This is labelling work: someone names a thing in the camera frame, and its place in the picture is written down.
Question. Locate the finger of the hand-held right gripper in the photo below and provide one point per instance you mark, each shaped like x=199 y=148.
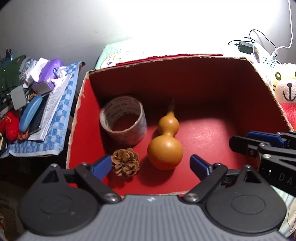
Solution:
x=263 y=136
x=242 y=146

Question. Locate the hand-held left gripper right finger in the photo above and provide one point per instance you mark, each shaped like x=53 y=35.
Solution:
x=198 y=165

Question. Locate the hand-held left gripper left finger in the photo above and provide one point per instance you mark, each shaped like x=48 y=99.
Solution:
x=101 y=166

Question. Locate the brown pine cone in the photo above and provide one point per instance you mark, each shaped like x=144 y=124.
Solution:
x=126 y=162

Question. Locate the red cardboard box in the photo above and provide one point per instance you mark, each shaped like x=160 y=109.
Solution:
x=208 y=139

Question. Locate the orange gourd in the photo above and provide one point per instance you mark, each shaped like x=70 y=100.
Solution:
x=165 y=150

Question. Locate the clear tape roll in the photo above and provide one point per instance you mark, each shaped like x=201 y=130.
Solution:
x=129 y=136

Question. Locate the dark side table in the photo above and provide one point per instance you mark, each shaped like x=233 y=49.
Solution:
x=70 y=129

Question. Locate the white plush toy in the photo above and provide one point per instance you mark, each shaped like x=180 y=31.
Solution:
x=263 y=71

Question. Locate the blue checked towel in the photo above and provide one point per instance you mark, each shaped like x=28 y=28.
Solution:
x=60 y=111

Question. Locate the black phone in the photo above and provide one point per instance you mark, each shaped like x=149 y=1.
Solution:
x=40 y=118

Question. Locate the white paper sheets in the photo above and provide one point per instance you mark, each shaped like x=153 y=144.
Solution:
x=54 y=104

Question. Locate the blue glasses case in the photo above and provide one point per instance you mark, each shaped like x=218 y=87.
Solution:
x=30 y=113

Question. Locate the red plush toy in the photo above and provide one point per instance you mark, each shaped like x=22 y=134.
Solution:
x=11 y=127

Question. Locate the crumpled white tissue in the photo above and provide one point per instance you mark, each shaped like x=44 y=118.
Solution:
x=59 y=76

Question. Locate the grey square device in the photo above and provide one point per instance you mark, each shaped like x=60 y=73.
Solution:
x=18 y=97

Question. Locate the purple tissue pack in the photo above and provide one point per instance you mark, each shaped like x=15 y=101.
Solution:
x=49 y=69

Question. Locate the white tissue sheet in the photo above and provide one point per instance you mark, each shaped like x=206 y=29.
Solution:
x=37 y=67

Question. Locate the grey striped cloth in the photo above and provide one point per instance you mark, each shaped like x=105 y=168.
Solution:
x=26 y=69

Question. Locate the dark green bag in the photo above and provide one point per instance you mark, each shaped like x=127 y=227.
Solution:
x=9 y=74

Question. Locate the black clip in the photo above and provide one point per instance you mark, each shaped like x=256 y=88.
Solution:
x=9 y=54

